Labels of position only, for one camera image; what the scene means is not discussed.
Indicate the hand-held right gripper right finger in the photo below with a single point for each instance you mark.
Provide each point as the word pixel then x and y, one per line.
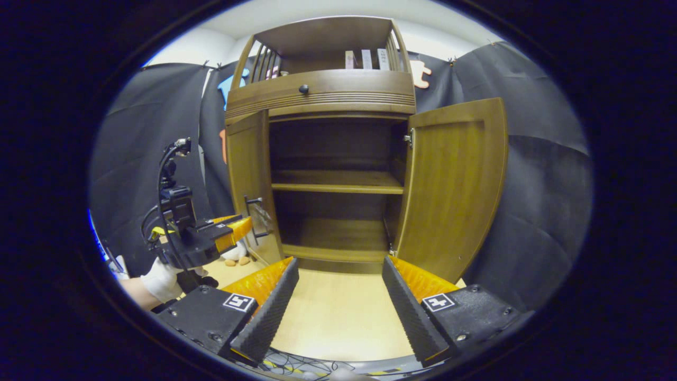
pixel 412 317

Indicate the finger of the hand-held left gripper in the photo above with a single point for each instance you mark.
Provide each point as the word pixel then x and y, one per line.
pixel 232 235
pixel 222 221

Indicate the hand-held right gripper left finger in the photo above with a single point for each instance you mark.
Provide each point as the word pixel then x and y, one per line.
pixel 270 317

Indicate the wooden cabinet door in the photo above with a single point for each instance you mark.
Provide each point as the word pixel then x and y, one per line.
pixel 455 185
pixel 246 169

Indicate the wooden double-door shoe cabinet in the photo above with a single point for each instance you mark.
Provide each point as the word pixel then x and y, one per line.
pixel 338 182

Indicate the penguin plush toy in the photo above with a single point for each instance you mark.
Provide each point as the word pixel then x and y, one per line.
pixel 235 254

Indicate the black backdrop cloth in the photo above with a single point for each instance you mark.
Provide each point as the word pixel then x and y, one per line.
pixel 539 211

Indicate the wooden drawer with black knob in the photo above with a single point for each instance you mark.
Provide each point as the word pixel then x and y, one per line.
pixel 359 87

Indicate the white spine book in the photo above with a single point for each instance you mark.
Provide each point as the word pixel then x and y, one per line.
pixel 383 59

